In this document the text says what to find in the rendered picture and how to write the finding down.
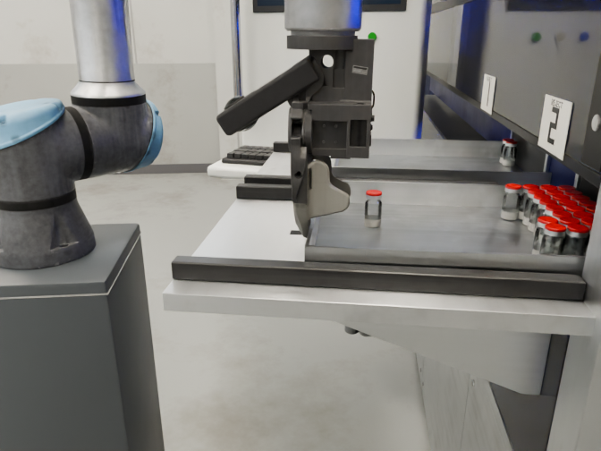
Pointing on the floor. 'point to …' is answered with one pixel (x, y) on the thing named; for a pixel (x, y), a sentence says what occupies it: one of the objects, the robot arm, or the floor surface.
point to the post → (582, 366)
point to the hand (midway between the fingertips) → (300, 225)
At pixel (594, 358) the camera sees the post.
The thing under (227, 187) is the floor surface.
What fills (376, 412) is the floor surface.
